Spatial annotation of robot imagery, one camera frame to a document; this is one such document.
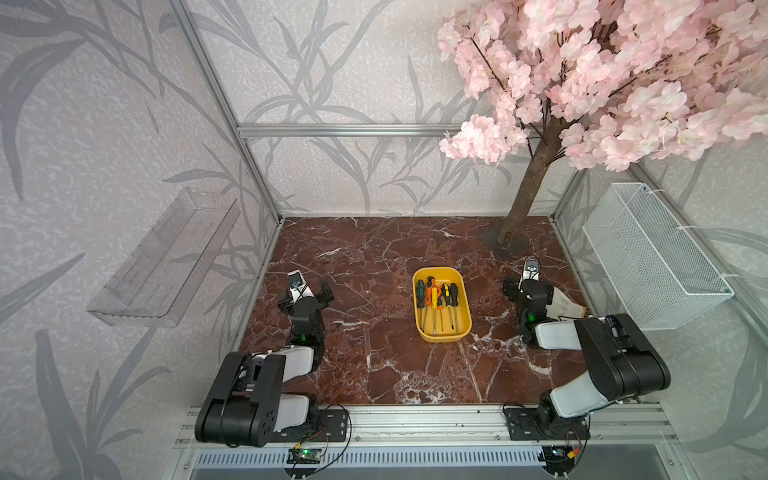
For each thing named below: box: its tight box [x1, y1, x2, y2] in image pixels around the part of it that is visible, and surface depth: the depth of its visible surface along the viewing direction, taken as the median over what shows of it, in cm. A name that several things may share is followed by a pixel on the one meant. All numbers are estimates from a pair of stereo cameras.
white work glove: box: [545, 287, 587, 317], surface depth 97 cm
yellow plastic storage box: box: [413, 267, 472, 343], surface depth 95 cm
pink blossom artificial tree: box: [437, 0, 768, 260], surface depth 54 cm
